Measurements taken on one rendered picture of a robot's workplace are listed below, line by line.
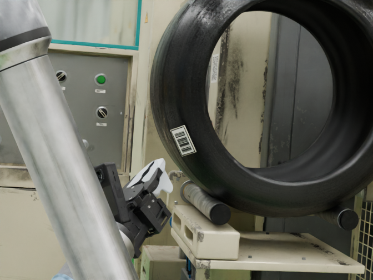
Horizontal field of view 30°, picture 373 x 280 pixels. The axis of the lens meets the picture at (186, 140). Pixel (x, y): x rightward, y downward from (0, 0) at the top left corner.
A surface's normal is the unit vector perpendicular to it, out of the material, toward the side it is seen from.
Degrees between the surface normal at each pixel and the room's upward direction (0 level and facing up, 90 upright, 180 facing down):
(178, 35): 76
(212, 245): 90
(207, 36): 85
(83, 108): 90
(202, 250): 90
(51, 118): 81
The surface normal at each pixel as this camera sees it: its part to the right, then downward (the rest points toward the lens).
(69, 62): 0.17, 0.07
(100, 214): 0.70, -0.16
